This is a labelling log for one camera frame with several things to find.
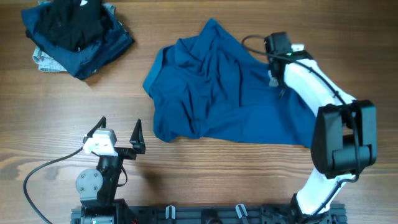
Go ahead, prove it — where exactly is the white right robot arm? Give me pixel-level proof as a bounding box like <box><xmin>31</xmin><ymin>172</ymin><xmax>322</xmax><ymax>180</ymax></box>
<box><xmin>267</xmin><ymin>50</ymin><xmax>377</xmax><ymax>222</ymax></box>

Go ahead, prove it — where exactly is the light grey folded garment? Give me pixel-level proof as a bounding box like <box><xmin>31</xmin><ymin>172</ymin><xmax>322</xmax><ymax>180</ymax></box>
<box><xmin>32</xmin><ymin>47</ymin><xmax>66</xmax><ymax>72</ymax></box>

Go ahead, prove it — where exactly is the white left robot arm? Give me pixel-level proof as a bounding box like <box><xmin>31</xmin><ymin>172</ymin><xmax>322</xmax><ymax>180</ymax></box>
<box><xmin>71</xmin><ymin>117</ymin><xmax>146</xmax><ymax>224</ymax></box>

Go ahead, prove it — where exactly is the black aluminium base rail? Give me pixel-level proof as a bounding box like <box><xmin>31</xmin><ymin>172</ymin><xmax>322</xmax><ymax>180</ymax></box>
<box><xmin>70</xmin><ymin>204</ymin><xmax>348</xmax><ymax>224</ymax></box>

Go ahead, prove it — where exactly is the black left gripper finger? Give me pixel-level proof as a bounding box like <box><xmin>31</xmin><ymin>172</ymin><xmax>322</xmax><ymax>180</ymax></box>
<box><xmin>129</xmin><ymin>119</ymin><xmax>146</xmax><ymax>154</ymax></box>
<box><xmin>84</xmin><ymin>116</ymin><xmax>106</xmax><ymax>139</ymax></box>

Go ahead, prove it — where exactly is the teal blue polo shirt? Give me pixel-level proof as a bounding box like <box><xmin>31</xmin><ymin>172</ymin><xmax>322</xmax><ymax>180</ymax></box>
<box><xmin>143</xmin><ymin>19</ymin><xmax>315</xmax><ymax>147</ymax></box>

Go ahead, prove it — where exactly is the navy folded garment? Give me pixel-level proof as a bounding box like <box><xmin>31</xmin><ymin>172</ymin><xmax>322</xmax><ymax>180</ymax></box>
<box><xmin>21</xmin><ymin>1</ymin><xmax>134</xmax><ymax>80</ymax></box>

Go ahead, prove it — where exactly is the black folded garment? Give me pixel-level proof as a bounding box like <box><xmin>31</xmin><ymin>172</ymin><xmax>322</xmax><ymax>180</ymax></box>
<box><xmin>35</xmin><ymin>0</ymin><xmax>111</xmax><ymax>52</ymax></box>

